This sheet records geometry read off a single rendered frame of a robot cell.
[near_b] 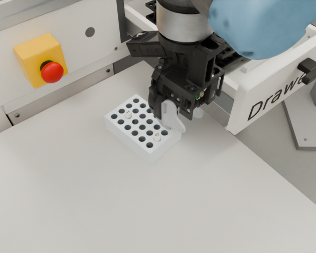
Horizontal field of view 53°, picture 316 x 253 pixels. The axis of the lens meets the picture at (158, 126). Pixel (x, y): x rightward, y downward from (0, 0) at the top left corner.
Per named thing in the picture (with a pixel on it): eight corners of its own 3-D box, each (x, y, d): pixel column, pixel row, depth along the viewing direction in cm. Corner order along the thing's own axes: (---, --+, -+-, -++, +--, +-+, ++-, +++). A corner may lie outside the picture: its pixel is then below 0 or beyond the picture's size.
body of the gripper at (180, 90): (188, 125, 46) (196, 59, 37) (147, 95, 50) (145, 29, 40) (220, 98, 49) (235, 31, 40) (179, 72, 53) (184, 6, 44)
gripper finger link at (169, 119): (177, 152, 54) (182, 116, 47) (153, 133, 56) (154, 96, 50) (189, 142, 55) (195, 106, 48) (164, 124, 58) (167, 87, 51)
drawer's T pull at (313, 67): (332, 67, 53) (335, 60, 52) (305, 87, 50) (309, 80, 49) (313, 56, 55) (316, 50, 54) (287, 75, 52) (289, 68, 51)
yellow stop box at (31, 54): (71, 75, 60) (62, 44, 55) (36, 92, 58) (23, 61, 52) (58, 62, 63) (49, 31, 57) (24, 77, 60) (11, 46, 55)
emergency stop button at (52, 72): (67, 79, 58) (62, 61, 54) (47, 89, 56) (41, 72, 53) (59, 71, 59) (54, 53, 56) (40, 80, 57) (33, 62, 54)
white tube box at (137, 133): (181, 139, 61) (182, 126, 58) (150, 165, 57) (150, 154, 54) (137, 106, 66) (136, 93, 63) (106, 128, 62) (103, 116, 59)
